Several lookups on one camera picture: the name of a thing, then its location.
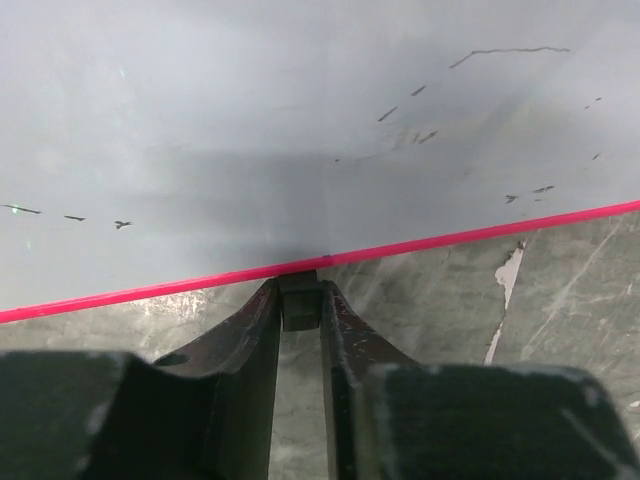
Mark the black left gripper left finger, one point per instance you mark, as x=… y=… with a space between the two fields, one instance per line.
x=199 y=412

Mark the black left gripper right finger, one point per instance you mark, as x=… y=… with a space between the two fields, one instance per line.
x=391 y=417

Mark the pink framed whiteboard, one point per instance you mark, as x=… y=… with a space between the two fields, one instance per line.
x=156 y=147

